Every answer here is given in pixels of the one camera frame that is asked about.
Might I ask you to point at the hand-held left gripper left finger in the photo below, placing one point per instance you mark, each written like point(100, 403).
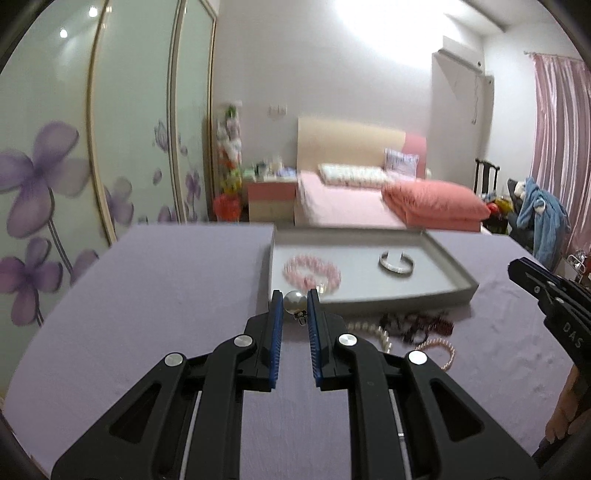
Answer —
point(276, 332)

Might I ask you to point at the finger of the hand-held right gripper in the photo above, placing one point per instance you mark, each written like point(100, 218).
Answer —
point(575, 288)
point(526, 274)

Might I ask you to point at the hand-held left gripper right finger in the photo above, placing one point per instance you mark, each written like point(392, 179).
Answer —
point(314, 337)

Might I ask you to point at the pearl clip earring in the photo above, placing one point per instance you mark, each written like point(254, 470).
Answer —
point(294, 302)

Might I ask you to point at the grey shallow tray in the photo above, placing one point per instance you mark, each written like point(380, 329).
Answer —
point(360, 277)

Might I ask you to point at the person's right hand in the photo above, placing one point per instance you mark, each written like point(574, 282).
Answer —
point(572, 397)

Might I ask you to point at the blue plush garment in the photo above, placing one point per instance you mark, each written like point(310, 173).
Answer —
point(547, 217)

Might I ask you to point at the colourful toys on chair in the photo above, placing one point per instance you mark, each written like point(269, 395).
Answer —
point(498, 206)

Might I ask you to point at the black office chair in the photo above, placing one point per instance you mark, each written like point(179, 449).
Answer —
point(515, 194)

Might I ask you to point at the dark wooden chair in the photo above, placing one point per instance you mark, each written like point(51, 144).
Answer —
point(487, 177)

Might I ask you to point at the silver cuff bangle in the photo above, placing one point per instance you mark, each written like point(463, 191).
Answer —
point(395, 269)

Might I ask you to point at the folded pink quilt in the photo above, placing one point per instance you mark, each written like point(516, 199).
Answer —
point(434, 203)

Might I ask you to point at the purple tablecloth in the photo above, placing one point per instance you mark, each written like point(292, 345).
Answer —
point(161, 286)

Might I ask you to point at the pink and cream nightstand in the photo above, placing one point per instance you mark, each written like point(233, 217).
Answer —
point(270, 203)

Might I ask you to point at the red bin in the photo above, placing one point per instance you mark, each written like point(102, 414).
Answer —
point(227, 207)

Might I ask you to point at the bed with pink sheet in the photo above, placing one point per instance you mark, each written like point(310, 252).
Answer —
point(332, 203)

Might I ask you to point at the pink curtain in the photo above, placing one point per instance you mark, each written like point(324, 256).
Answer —
point(558, 138)

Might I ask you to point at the white patterned pillow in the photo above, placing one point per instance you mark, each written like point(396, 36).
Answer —
point(351, 174)

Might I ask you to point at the small purple pillow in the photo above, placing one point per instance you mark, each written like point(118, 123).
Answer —
point(401, 161)

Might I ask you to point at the column of stuffed toys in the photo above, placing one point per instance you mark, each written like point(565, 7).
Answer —
point(229, 147)

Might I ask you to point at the curtain rod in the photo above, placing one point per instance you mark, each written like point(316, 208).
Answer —
point(549, 54)

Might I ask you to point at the floral sliding door wardrobe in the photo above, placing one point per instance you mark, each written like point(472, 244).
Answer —
point(134, 115)

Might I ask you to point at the white wall switch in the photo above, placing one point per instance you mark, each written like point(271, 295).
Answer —
point(278, 110)

